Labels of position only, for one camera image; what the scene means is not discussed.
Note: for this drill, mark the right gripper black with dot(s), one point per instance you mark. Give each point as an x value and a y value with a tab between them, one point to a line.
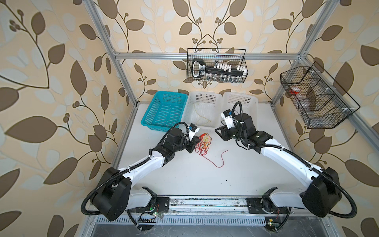
223	129

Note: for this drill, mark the middle white plastic basket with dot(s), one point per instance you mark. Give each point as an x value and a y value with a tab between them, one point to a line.
203	109

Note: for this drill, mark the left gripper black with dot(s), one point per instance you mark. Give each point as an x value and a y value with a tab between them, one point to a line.
192	143

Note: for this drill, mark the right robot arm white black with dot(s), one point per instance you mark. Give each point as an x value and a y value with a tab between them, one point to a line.
321	193

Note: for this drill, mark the side black wire basket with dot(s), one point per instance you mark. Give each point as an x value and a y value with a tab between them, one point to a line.
323	102

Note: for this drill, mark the teal plastic basket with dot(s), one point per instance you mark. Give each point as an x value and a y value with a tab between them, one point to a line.
165	110

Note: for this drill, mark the red capped item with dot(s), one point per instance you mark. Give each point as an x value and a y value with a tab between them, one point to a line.
294	90

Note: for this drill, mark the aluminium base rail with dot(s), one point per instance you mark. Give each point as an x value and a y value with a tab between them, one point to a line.
211	211

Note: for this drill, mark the white plastic basket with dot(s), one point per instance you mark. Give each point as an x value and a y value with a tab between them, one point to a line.
249	110
203	109

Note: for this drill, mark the back black wire basket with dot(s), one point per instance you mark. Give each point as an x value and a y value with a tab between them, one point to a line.
220	55

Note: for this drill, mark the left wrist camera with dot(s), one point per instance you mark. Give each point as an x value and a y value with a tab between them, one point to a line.
193	129

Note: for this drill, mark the aluminium frame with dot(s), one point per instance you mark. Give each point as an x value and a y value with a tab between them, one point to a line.
298	58

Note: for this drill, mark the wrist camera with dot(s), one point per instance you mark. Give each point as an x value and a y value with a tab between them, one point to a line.
193	129
229	118

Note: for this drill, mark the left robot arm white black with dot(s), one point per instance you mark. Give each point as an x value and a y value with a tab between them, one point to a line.
115	191

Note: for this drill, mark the black tool with vials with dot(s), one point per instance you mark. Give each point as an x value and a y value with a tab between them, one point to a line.
199	69

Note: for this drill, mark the right white plastic basket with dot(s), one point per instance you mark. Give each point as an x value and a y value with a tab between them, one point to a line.
249	110

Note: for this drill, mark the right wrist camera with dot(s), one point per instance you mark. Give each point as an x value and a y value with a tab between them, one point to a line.
229	118

